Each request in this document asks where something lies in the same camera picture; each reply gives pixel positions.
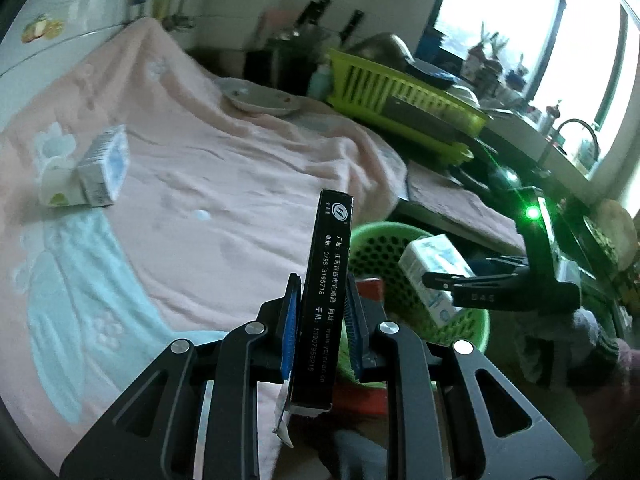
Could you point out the black knife block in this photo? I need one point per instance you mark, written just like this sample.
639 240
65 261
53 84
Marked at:
288 57

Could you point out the grey trouser leg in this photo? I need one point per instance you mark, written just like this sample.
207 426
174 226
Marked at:
359 457

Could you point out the mauve dish towel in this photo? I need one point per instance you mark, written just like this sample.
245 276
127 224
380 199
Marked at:
463 210

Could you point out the chrome sink faucet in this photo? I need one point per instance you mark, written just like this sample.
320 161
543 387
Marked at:
576 140

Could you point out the lime green dish rack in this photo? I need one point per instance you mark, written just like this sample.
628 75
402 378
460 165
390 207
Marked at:
403 105

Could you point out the metal pot in rack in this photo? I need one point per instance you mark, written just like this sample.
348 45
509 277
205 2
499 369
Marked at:
385 48

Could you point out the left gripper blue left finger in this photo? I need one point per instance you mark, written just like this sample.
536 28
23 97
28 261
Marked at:
290 303

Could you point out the black red cigarette box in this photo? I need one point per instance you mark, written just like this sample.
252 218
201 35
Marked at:
309 385

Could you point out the pink towel table cover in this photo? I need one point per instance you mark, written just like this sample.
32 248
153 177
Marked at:
215 213

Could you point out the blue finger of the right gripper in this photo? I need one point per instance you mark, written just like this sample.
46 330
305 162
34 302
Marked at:
508 282
503 260

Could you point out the red plastic stool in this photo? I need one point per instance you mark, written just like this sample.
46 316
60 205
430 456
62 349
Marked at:
368 399

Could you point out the white ceramic dish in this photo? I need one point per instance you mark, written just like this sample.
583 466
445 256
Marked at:
256 99

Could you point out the white blue milk carton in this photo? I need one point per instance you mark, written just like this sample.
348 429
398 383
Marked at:
103 168

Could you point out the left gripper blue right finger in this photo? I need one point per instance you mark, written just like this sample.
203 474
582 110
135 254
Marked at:
361 316

